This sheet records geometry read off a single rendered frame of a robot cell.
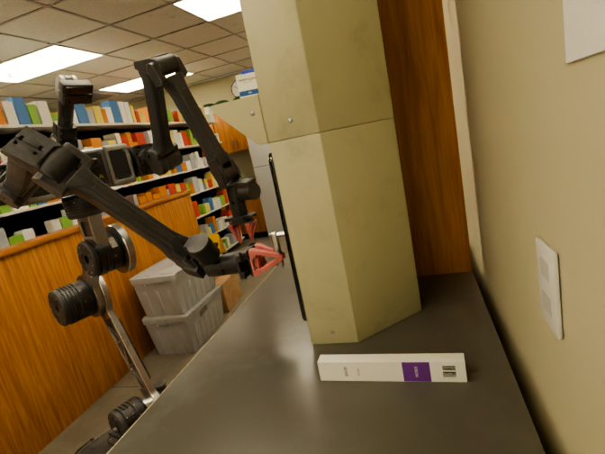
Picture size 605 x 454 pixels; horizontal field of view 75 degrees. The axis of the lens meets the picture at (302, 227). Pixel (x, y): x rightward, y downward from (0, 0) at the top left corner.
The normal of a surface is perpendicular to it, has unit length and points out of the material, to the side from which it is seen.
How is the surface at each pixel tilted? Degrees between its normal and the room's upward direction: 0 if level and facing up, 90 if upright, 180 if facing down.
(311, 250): 90
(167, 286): 96
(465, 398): 0
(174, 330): 96
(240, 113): 90
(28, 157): 61
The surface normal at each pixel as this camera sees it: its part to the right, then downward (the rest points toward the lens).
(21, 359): 0.95, -0.13
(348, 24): 0.49, 0.09
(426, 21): -0.26, 0.26
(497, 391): -0.19, -0.96
